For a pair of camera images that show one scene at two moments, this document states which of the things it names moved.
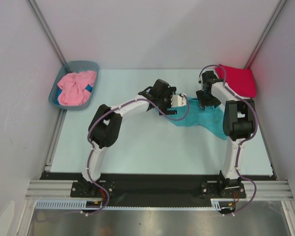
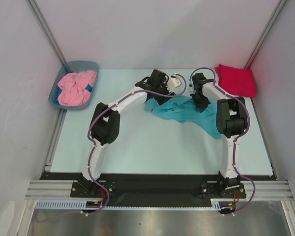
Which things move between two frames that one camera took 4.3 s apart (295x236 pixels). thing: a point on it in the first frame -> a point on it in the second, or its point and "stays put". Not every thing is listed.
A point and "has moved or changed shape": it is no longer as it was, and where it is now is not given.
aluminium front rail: x=268 y=190 stays put
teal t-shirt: x=192 y=114 has moved or changed shape
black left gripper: x=168 y=92 -> x=162 y=99
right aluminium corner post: x=265 y=34 stays put
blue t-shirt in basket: x=88 y=88 stays put
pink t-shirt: x=73 y=85 stays put
